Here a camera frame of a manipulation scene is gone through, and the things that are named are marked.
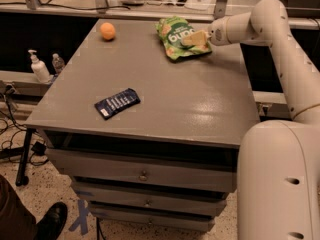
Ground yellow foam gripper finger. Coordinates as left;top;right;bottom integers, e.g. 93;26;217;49
181;30;210;46

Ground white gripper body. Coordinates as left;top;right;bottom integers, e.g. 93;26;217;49
208;17;229;46

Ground green rice chip bag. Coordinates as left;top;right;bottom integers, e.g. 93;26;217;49
155;16;212;61

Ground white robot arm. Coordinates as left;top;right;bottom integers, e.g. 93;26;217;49
181;0;320;240

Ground orange fruit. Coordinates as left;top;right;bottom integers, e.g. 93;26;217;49
100;22;116;40

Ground grey drawer cabinet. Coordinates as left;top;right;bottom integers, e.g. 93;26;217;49
24;18;261;233

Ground top grey drawer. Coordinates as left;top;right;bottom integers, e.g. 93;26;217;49
46;149;237;192

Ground grey drawer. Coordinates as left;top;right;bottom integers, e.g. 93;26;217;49
88;203;214;232
46;149;237;192
72;182;226;216

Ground white pump dispenser bottle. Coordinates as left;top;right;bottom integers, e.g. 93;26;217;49
28;49;51;84

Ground middle grey drawer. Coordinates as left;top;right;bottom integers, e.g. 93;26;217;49
72;182;226;216

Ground bottom grey drawer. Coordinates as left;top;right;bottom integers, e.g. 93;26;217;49
88;203;214;232

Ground black table leg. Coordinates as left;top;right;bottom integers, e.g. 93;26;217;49
15;129;34;187

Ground black shoe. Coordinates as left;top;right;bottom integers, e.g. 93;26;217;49
34;202;68;240

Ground brown trouser leg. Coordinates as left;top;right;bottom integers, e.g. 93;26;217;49
0;175;37;240

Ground black floor cables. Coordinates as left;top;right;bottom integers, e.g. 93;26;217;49
0;83;51;167

